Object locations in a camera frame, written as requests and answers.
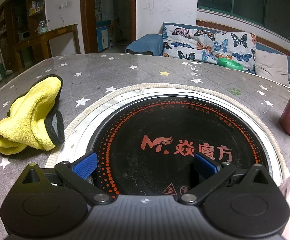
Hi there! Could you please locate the blue white storage box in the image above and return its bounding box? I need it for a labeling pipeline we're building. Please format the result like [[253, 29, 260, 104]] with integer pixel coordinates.
[[96, 20, 111, 52]]

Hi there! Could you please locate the butterfly pattern pillow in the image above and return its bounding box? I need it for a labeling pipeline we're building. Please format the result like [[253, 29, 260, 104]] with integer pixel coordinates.
[[162, 24, 256, 70]]

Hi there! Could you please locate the yellow microfiber cloth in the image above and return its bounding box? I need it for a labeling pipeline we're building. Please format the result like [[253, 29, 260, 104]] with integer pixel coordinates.
[[0, 74, 64, 155]]

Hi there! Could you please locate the glass jar on table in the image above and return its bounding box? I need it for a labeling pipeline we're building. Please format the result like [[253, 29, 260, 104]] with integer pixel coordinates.
[[37, 20, 49, 34]]

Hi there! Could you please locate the green plastic bowl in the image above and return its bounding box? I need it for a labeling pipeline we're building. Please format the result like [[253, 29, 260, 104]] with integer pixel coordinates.
[[217, 57, 244, 70]]

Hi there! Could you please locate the dark wooden shelf cabinet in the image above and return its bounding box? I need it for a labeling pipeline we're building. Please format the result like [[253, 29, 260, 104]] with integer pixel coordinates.
[[0, 0, 46, 72]]

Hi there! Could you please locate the black round induction cooktop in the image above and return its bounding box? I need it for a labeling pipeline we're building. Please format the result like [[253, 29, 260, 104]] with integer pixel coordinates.
[[87, 95, 268, 198]]

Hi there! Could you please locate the grey star pattern table cover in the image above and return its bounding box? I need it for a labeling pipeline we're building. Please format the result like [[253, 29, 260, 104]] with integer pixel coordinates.
[[0, 54, 290, 239]]

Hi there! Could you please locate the window with dark glass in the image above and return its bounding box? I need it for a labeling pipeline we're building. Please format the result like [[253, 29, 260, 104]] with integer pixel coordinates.
[[198, 0, 290, 39]]

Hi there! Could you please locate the dark wooden side table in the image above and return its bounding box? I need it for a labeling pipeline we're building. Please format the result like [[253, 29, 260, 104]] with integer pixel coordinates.
[[13, 23, 80, 72]]

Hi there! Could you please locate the wall power socket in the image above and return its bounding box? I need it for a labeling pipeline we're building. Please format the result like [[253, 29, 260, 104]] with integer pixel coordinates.
[[59, 2, 68, 9]]

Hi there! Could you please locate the white cushion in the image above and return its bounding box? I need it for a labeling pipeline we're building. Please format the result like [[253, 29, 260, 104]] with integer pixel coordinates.
[[254, 49, 290, 87]]

